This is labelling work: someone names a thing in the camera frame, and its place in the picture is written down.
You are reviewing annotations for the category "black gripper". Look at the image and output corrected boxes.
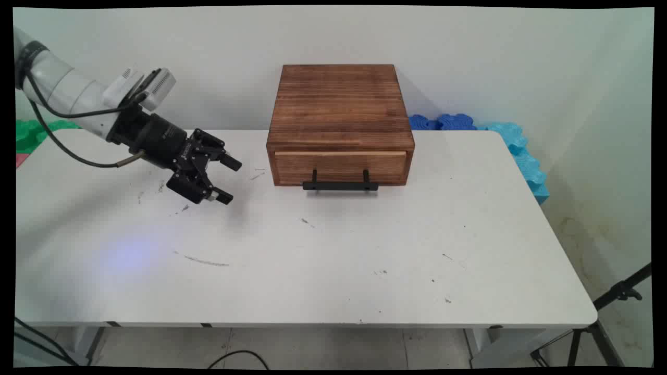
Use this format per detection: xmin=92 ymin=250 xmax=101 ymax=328
xmin=108 ymin=104 xmax=243 ymax=206

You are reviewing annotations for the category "dark wooden drawer cabinet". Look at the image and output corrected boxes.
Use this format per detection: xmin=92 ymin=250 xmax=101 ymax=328
xmin=266 ymin=64 xmax=416 ymax=187

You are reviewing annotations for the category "green foam mat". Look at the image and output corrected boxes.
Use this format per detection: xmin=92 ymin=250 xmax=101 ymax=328
xmin=16 ymin=119 xmax=80 ymax=155

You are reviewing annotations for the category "white table leg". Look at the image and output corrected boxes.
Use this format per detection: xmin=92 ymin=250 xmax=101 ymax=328
xmin=72 ymin=326 xmax=109 ymax=366

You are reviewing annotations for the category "cyan foam mat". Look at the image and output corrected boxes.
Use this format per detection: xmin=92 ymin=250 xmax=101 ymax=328
xmin=476 ymin=121 xmax=551 ymax=205

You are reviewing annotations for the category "black tripod stand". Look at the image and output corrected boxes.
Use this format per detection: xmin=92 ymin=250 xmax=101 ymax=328
xmin=530 ymin=262 xmax=653 ymax=368

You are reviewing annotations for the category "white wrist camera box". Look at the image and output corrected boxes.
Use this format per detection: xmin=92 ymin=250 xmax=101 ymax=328
xmin=103 ymin=66 xmax=177 ymax=112

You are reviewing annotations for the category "black cable with metal plug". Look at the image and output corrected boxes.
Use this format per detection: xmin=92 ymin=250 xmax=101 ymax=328
xmin=29 ymin=99 xmax=146 ymax=169

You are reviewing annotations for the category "black drawer bar handle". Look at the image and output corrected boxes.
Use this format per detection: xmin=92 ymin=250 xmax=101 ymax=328
xmin=302 ymin=169 xmax=380 ymax=192

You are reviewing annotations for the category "black camera cable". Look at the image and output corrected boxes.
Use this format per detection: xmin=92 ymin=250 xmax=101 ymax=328
xmin=24 ymin=70 xmax=147 ymax=119

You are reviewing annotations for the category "black floor cable loop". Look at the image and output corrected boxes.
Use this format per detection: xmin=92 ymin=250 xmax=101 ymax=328
xmin=207 ymin=349 xmax=270 ymax=370

